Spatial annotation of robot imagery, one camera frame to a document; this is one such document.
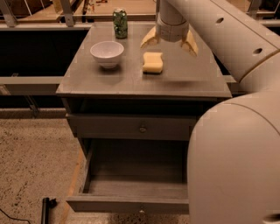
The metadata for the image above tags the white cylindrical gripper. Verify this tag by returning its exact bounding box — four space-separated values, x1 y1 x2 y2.
140 15 199 57

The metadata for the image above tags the yellow sponge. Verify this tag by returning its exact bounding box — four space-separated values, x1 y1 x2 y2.
143 52 163 74

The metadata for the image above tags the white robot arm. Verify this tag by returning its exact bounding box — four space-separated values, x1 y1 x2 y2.
143 0 280 224

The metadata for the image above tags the grey wooden drawer cabinet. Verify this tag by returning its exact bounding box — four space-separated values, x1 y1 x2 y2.
57 22 231 150

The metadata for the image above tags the closed grey upper drawer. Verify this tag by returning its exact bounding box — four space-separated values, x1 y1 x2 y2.
66 114 196 141

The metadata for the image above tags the open grey middle drawer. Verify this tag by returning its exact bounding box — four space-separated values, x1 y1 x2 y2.
67 139 189 214

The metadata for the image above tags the green soda can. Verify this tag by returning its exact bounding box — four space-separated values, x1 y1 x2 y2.
113 8 128 39

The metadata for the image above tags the white ceramic bowl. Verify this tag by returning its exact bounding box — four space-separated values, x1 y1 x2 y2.
90 41 124 68

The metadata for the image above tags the grey metal railing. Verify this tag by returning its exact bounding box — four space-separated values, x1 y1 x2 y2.
1 0 280 95

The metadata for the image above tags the black device on floor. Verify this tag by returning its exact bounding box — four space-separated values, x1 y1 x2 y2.
41 198 57 224

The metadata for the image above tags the black floor cable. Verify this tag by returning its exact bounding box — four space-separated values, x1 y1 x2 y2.
0 207 32 224

